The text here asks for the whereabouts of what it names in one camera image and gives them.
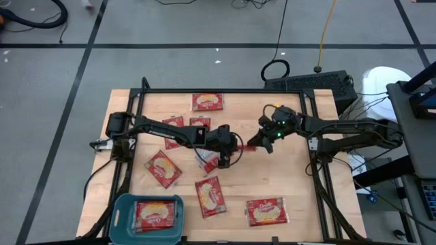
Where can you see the black desk leg bar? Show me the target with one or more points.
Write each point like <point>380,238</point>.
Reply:
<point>385,170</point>

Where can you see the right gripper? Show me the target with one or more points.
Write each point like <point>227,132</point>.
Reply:
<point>284,132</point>

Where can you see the white paper sheet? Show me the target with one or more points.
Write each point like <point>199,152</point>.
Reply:
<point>357,166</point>

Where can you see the grey desk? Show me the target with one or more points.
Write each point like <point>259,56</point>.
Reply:
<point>415,153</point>

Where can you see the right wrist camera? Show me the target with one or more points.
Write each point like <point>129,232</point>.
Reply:
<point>284,115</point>

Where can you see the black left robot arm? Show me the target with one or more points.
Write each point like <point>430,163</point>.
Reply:
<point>163,131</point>

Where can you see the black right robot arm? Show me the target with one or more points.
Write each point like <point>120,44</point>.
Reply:
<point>357,131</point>

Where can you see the small blue object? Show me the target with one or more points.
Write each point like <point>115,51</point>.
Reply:
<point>373,196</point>

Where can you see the black device with screen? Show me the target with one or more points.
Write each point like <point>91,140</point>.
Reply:
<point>424,107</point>

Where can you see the teal plastic basket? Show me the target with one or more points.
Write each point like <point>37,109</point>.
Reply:
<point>124,217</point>

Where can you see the black computer case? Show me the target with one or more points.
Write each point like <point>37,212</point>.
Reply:
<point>306,85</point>

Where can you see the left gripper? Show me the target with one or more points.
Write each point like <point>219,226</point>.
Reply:
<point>216,141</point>

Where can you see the white round stool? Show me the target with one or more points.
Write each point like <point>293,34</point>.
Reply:
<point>378,88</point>

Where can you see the black keyboard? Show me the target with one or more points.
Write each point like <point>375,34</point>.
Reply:
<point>430,200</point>

